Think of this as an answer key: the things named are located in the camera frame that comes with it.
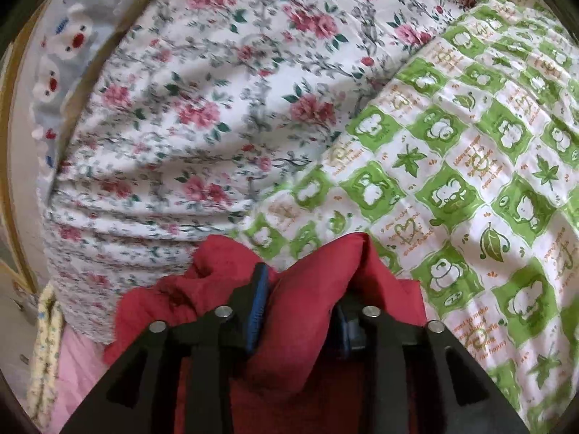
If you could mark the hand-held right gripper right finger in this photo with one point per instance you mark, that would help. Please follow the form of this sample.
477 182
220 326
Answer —
349 332

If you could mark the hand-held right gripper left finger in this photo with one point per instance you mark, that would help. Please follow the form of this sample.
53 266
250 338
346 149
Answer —
257 307

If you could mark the red quilted jacket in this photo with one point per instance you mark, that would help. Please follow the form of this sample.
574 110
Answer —
307 280

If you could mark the pink blanket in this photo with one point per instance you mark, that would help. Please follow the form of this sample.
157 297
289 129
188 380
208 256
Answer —
77 370

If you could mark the green checked bedsheet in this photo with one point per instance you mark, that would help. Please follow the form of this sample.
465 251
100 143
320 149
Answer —
475 167

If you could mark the floral rose quilt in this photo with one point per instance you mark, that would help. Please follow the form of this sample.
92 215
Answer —
203 99

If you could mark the yellow floral cloth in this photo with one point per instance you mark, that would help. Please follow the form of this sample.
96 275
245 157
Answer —
43 361

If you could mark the blue bear-print pillow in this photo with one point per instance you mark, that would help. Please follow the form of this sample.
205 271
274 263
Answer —
59 54

